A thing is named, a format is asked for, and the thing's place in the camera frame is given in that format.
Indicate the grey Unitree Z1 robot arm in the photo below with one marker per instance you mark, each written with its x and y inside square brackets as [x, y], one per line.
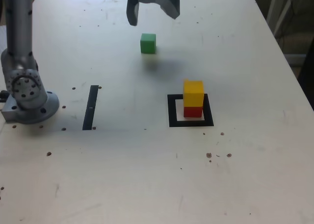
[19, 37]

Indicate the green cube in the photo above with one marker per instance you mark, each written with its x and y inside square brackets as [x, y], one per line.
[148, 45]

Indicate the black tape square outline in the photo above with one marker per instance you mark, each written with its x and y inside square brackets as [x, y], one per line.
[171, 111]

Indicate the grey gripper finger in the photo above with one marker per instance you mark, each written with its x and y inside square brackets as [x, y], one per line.
[166, 1]
[132, 10]

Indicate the black tape strip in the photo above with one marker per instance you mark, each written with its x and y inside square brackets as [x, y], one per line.
[90, 108]

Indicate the yellow cube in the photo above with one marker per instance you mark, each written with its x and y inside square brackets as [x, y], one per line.
[193, 94]

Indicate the red cube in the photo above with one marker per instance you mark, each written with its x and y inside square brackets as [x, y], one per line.
[193, 112]

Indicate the white metal frame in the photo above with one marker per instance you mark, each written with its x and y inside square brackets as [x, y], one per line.
[276, 6]

